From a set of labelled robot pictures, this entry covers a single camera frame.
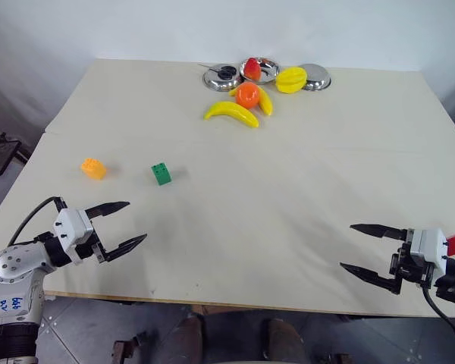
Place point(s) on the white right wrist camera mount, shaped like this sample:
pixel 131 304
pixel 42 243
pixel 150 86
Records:
pixel 428 244

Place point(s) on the brown rounded shape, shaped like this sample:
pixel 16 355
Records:
pixel 186 339

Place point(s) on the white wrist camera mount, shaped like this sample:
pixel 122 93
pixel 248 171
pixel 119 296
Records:
pixel 73 227
pixel 428 244

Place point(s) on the yellow toy starfruit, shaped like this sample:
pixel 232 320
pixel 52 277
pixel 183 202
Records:
pixel 290 80

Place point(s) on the steel bowl holding red fruit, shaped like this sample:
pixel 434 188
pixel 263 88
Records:
pixel 269 70

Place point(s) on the steel bowl holding scissors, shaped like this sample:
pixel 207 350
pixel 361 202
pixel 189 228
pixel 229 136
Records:
pixel 216 81

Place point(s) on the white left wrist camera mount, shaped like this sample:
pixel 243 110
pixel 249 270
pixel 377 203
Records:
pixel 73 227

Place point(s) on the green toy block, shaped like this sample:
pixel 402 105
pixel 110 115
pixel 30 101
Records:
pixel 161 175

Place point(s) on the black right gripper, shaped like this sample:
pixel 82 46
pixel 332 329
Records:
pixel 405 265

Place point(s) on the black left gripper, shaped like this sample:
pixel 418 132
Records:
pixel 87 250

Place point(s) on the toy orange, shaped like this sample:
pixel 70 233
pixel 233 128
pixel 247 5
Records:
pixel 247 95

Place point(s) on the large yellow toy banana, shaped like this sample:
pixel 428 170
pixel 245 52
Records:
pixel 233 112

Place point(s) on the empty steel bowl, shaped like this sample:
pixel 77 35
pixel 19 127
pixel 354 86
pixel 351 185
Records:
pixel 317 77

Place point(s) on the small yellow toy banana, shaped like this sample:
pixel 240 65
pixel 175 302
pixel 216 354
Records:
pixel 266 102

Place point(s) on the yellow toy block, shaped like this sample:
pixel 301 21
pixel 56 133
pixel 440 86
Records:
pixel 94 169

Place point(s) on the red toy strawberry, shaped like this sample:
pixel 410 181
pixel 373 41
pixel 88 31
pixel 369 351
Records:
pixel 252 69

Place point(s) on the small rusty brown bracket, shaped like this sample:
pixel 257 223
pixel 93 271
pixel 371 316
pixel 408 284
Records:
pixel 123 349

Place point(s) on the black metal frame stand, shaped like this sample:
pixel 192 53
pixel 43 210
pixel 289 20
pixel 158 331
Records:
pixel 2 153

